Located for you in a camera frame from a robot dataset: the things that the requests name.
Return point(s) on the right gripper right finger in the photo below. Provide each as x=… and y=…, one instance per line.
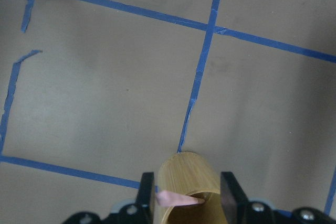
x=232, y=198

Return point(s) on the bamboo cylinder holder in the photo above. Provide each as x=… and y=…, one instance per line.
x=189, y=174

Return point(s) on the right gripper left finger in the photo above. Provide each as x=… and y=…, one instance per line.
x=145, y=199

